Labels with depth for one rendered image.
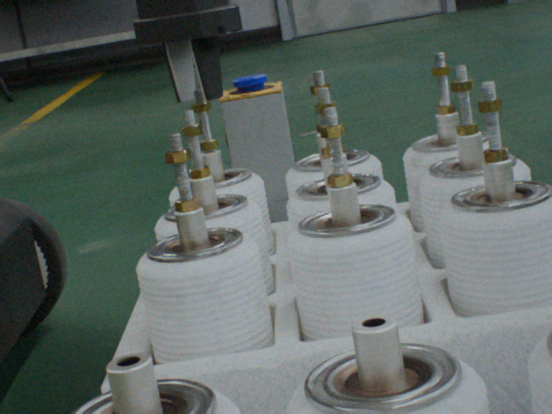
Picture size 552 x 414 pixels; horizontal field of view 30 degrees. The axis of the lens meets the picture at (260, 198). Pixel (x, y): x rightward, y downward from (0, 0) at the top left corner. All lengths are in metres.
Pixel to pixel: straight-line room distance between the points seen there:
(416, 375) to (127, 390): 0.14
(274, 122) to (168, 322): 0.43
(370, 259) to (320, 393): 0.27
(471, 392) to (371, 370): 0.05
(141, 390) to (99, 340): 0.91
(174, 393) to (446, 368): 0.13
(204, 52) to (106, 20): 4.99
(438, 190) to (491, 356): 0.18
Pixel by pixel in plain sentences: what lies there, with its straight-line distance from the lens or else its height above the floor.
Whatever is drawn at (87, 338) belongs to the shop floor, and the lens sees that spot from 1.41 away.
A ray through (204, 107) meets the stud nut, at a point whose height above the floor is 0.33.
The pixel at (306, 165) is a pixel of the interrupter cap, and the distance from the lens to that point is 0.99.
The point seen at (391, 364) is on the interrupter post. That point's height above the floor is 0.26.
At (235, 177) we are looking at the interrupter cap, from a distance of 1.00.
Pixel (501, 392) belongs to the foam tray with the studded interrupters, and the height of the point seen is 0.13.
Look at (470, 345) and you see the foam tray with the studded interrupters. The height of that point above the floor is 0.17.
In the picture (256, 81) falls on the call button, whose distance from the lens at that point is 1.15.
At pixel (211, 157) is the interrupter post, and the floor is 0.28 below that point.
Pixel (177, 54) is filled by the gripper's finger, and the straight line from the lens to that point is 1.00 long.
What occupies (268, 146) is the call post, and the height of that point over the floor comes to 0.25.
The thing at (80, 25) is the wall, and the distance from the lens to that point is 5.98.
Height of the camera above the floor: 0.45
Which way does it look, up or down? 13 degrees down
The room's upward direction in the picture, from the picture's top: 10 degrees counter-clockwise
